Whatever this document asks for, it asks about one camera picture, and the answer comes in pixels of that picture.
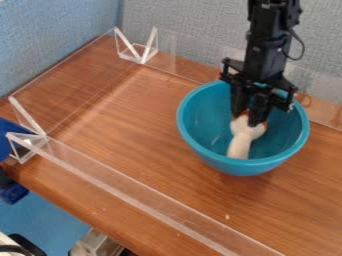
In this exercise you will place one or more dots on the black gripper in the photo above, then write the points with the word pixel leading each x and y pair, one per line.
pixel 260 87

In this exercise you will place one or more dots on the white brown toy mushroom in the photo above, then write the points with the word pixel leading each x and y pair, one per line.
pixel 244 136

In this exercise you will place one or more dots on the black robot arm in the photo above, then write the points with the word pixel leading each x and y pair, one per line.
pixel 273 17

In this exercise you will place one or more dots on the blue plastic bowl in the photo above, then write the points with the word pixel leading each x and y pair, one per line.
pixel 204 118

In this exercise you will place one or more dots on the clear acrylic back barrier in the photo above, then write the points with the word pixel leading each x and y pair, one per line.
pixel 160 53

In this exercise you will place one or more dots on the clear acrylic barrier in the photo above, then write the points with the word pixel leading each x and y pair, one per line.
pixel 154 204
pixel 160 53
pixel 58 94

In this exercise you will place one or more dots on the clear acrylic left barrier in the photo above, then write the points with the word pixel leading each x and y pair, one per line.
pixel 58 94

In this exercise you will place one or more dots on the clear acrylic front barrier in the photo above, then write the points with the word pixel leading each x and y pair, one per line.
pixel 154 204

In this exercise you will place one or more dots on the clear plastic box below table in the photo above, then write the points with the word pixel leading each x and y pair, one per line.
pixel 95 244

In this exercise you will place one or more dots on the black white object corner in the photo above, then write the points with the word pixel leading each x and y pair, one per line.
pixel 17 245

